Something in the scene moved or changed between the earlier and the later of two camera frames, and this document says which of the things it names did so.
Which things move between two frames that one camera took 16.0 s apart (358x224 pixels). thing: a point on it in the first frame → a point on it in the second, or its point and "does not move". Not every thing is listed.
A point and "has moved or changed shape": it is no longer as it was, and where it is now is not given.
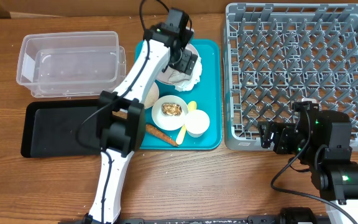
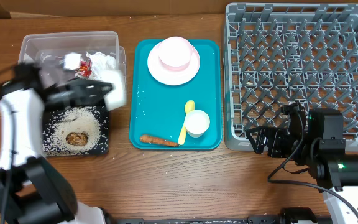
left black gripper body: (183, 61) → (66, 95)
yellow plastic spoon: (191, 106) does not move
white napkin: (183, 81) → (100, 62)
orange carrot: (151, 129) → (153, 140)
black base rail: (276, 220) does not move
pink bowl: (151, 96) has moved or changed shape
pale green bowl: (169, 112) → (116, 98)
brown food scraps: (171, 109) → (77, 139)
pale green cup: (197, 122) does not move
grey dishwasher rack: (275, 54) does not move
